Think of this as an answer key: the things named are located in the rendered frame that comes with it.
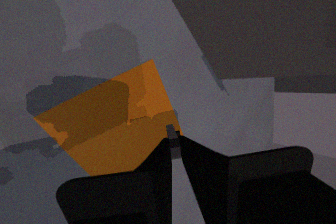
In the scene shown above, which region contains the orange square patch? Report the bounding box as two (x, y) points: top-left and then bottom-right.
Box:
(33, 59), (184, 177)

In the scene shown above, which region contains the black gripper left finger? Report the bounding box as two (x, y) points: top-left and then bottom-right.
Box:
(56, 137), (172, 224)

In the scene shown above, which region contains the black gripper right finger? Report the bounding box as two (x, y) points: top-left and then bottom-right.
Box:
(178, 135), (314, 224)

